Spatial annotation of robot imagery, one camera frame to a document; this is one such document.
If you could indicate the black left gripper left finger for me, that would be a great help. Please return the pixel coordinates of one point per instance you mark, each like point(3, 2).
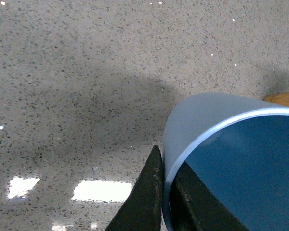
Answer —
point(142, 209)

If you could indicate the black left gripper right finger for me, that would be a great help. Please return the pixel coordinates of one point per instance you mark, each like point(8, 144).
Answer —
point(195, 208)

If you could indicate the blue plastic cup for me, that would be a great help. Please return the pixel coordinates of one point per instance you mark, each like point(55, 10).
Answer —
point(239, 148)

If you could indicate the bamboo chopstick holder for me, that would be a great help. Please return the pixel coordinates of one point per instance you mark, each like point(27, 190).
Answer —
point(280, 98)

